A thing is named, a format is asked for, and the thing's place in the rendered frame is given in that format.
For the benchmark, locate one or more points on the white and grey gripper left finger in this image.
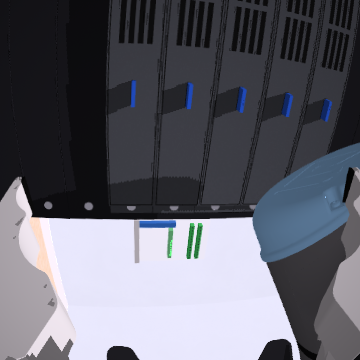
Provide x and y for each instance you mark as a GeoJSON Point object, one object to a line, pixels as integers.
{"type": "Point", "coordinates": [34, 323]}

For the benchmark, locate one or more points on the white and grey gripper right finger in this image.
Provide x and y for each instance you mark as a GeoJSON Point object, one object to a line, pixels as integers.
{"type": "Point", "coordinates": [338, 319]}

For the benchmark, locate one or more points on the black server rack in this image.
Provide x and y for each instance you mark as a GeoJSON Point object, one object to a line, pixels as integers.
{"type": "Point", "coordinates": [167, 106]}

